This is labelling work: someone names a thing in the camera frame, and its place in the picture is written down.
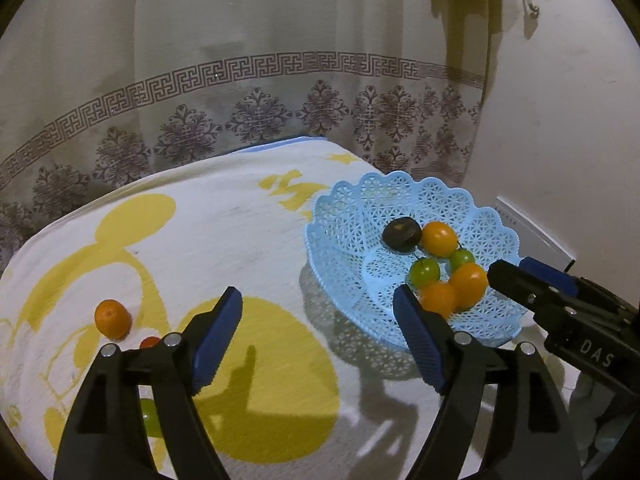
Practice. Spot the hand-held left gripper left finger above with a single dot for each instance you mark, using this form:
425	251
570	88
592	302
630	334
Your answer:
217	340

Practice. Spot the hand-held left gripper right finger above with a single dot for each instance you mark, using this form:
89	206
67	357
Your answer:
420	340

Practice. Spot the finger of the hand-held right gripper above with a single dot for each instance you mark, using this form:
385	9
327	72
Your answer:
520	282
547	270

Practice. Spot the textured mandarin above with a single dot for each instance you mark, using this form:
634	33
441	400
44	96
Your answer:
439	299

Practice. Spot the large smooth orange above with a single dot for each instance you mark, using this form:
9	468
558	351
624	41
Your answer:
469	285

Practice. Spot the small green tomato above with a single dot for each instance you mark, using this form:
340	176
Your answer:
461	259

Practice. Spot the red tomato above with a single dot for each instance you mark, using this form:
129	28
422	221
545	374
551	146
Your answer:
149	343

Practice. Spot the round smooth orange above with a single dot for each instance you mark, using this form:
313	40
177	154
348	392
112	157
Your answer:
439	239

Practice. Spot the dark brown wrinkled fruit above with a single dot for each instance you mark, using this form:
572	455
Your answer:
401	234

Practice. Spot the small mandarin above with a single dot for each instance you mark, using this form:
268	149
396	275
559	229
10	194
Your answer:
112	318

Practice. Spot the light blue lattice basket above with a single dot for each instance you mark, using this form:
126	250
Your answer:
350	240

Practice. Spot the white towel with yellow print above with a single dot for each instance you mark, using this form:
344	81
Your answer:
200	240

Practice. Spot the blue plastic table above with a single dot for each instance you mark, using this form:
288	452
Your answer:
290	142

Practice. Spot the cream patterned curtain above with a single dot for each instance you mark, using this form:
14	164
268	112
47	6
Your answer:
250	35

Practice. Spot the white wall box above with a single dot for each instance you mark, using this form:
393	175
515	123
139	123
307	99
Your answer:
540	240

